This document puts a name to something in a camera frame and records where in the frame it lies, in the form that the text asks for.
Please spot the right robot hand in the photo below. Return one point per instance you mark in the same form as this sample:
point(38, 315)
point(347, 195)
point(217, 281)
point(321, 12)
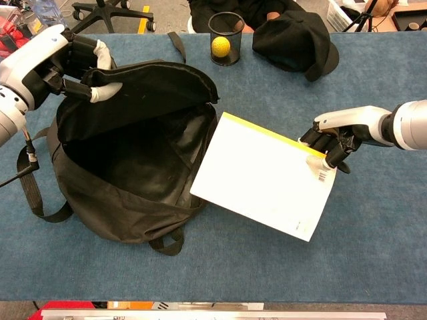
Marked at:
point(353, 126)

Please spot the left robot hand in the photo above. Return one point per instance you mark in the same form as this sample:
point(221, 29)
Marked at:
point(43, 60)

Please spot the white book with yellow band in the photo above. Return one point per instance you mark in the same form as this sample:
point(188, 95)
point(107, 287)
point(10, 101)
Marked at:
point(263, 176)

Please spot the black fabric backpack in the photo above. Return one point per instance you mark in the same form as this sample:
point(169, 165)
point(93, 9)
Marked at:
point(133, 186)

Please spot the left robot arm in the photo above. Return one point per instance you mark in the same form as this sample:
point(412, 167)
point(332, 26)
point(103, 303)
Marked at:
point(10, 113)

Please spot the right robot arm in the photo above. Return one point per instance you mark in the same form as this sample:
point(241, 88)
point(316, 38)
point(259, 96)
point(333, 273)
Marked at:
point(412, 125)

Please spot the clear box with red items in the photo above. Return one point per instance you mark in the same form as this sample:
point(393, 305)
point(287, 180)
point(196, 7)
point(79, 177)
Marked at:
point(10, 36)

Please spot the clear plastic bottle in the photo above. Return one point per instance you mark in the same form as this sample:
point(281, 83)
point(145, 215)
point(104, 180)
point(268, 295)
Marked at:
point(50, 13)

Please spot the black office chair base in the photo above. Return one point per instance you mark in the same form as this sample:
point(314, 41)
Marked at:
point(110, 11)

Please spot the black baseball cap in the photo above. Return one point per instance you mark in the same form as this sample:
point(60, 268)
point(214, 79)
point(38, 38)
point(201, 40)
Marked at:
point(290, 43)

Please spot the black tripod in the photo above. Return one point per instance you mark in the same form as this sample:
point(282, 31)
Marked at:
point(362, 16)

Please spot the white plastic basket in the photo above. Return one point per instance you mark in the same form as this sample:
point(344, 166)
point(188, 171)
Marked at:
point(340, 16)

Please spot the black mesh pen cup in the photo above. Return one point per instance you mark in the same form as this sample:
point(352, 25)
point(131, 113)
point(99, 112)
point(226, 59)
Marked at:
point(233, 53)

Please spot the person in black clothes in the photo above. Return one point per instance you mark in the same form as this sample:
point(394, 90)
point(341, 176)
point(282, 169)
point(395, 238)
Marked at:
point(253, 10)

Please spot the yellow ball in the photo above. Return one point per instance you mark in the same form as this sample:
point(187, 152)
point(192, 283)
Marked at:
point(221, 46)

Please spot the red panel under table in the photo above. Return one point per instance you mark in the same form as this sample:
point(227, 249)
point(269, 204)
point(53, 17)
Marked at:
point(66, 308)

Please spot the aluminium profile rail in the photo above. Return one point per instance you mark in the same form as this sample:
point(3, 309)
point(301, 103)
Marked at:
point(213, 315)

